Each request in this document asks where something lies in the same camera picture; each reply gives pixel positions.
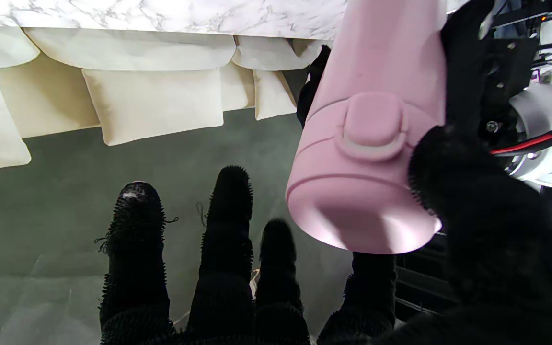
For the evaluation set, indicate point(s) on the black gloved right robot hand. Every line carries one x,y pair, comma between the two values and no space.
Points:
223,278

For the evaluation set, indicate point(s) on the pink thermos lid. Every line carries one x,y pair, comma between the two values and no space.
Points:
367,182

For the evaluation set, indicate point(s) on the pink thermos bottle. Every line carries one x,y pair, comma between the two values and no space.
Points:
381,52

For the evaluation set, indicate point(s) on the cream fabric sofa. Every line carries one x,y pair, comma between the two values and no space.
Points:
113,76

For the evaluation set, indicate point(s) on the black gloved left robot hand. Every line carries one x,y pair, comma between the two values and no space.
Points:
467,62

